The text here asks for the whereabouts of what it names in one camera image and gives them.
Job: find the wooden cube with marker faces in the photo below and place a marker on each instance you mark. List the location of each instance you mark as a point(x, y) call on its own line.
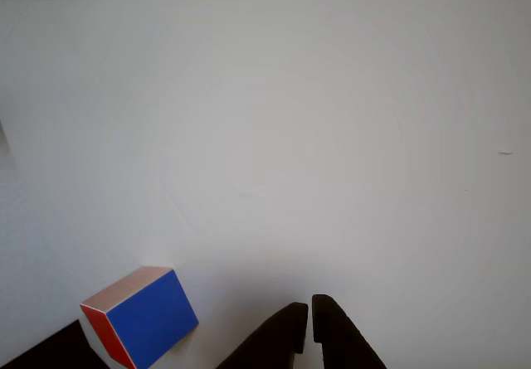
point(149, 319)

